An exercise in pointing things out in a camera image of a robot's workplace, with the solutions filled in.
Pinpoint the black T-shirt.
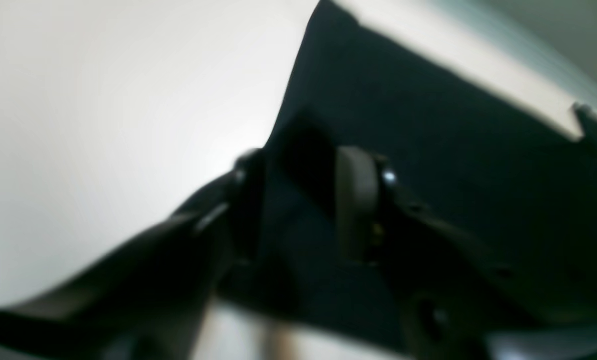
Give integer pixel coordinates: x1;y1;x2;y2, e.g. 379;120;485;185
221;0;597;360

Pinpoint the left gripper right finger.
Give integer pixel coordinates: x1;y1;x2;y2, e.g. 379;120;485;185
334;146;539;360

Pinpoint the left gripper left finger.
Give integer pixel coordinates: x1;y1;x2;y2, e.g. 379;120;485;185
0;149;265;360

